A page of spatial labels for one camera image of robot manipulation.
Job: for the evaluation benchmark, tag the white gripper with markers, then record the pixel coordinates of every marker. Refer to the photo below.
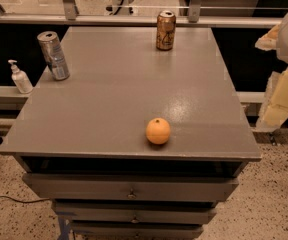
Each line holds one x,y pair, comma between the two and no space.
274,113

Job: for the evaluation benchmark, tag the orange fruit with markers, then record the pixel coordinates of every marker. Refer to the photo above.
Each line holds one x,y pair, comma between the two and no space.
158,131

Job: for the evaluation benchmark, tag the orange soda can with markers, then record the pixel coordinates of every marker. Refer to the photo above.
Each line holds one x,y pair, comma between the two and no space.
166,25

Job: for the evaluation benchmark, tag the silver blue energy drink can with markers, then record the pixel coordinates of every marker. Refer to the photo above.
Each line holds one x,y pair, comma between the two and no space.
53,55

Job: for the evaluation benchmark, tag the grey drawer cabinet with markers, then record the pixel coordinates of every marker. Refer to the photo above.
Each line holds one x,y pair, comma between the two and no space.
94,122

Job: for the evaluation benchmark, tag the middle grey drawer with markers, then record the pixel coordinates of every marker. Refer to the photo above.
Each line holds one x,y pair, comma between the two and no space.
134,212

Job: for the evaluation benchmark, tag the grey drawer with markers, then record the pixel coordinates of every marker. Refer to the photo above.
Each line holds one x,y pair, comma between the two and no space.
133,188
134,212
138,230

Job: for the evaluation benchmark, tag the top grey drawer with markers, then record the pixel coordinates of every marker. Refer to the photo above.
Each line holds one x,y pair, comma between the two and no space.
133,188

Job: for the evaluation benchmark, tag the bottom grey drawer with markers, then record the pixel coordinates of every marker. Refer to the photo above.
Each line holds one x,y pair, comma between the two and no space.
138,230

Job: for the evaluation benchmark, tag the white pump dispenser bottle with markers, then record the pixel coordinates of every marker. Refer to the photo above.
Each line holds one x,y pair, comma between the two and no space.
20,78

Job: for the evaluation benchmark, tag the metal railing frame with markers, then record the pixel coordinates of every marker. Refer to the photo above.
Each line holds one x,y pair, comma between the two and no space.
202,13

